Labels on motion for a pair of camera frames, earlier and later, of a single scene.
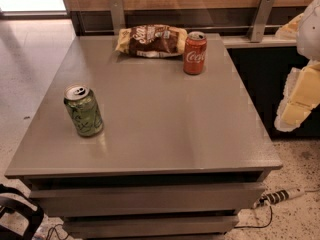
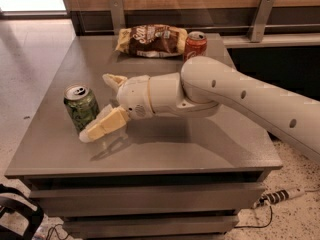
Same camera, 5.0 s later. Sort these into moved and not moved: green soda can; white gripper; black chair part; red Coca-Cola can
Moved: white gripper
Not moved: black chair part; green soda can; red Coca-Cola can
